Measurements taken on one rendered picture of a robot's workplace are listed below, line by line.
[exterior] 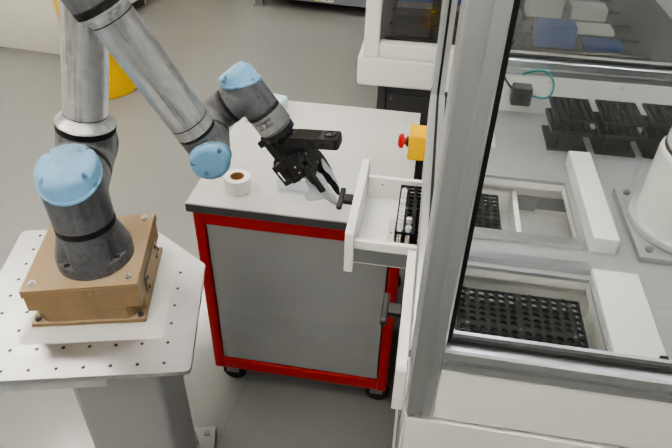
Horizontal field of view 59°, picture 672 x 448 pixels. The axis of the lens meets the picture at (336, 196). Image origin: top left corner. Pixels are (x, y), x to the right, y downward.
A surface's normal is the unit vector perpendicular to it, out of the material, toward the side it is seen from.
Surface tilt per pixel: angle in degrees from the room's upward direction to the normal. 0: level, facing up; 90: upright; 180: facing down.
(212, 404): 0
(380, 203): 0
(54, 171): 8
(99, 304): 90
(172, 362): 0
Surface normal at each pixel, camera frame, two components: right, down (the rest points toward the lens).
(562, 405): -0.16, 0.58
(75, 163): 0.00, -0.72
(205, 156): 0.18, 0.59
